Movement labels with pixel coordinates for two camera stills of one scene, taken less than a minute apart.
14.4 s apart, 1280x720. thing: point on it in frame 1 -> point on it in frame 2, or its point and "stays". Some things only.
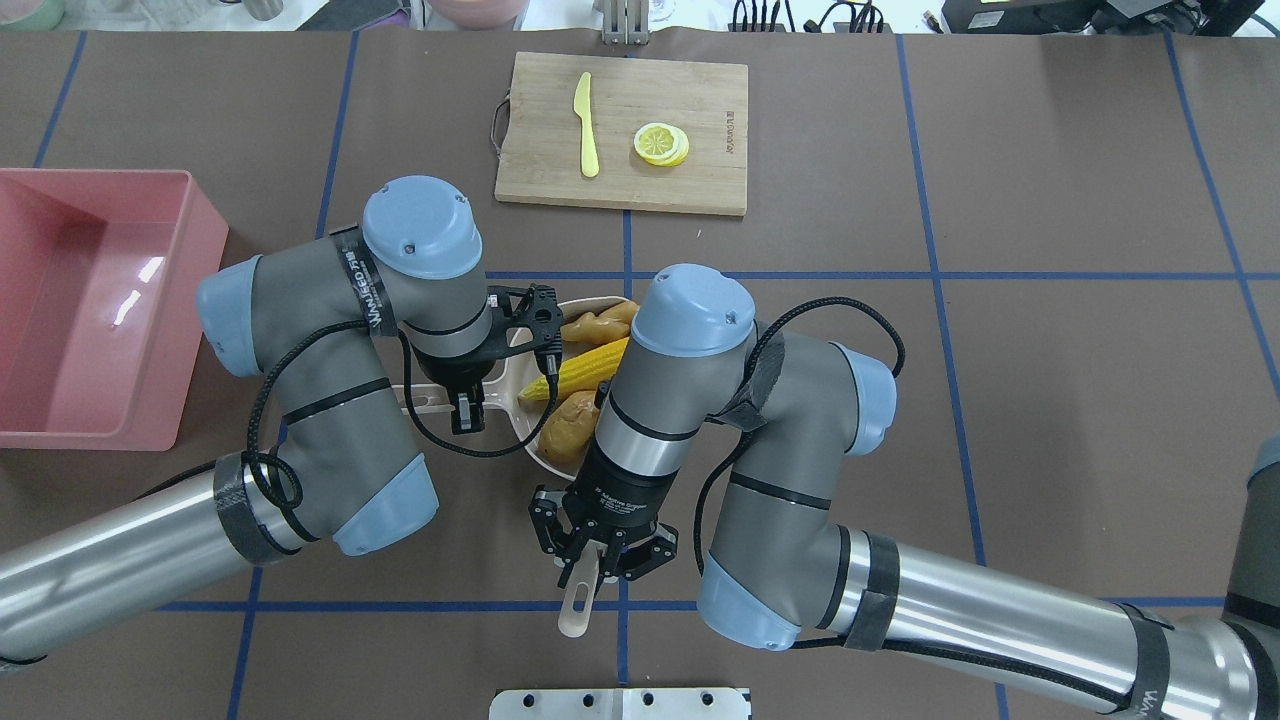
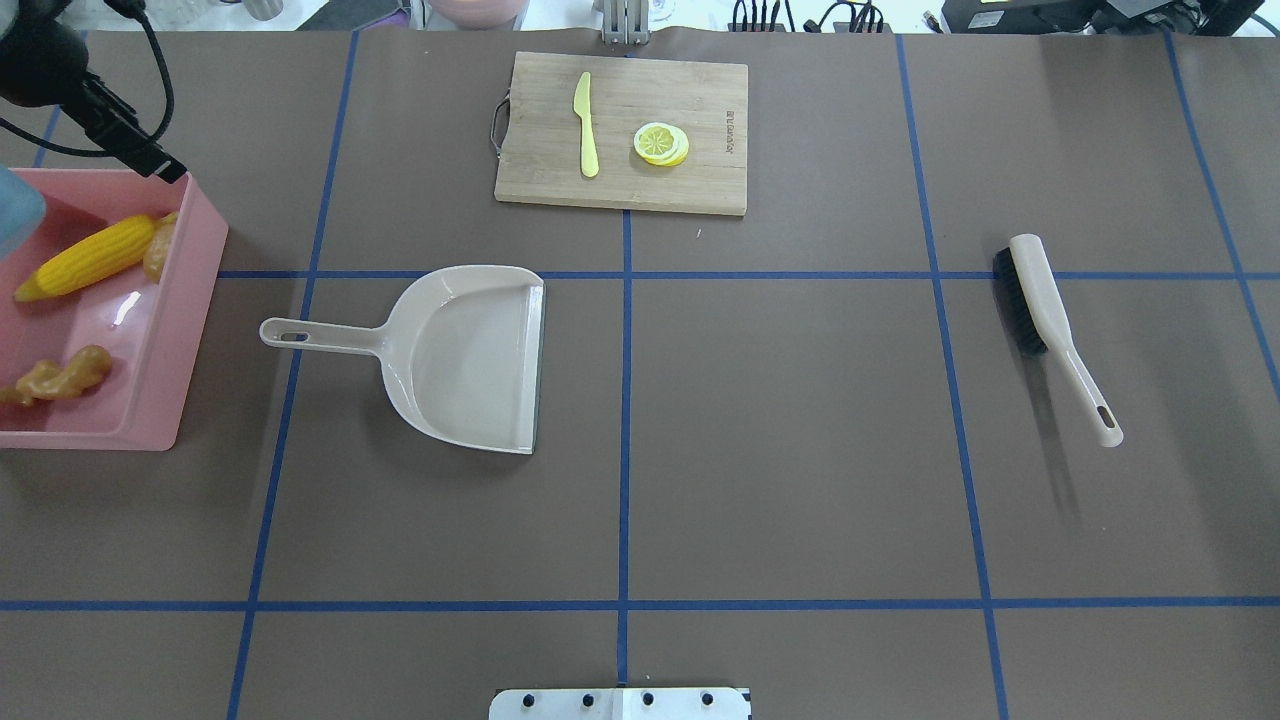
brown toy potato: (568, 432) -> (158, 250)
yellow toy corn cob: (583, 372) -> (94, 257)
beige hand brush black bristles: (571, 622) -> (1029, 292)
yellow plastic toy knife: (590, 162) stays
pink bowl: (481, 15) stays
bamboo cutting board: (624, 134) stays
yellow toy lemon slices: (661, 144) stays
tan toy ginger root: (612, 325) -> (47, 380)
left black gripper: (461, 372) -> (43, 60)
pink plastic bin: (99, 271) stays
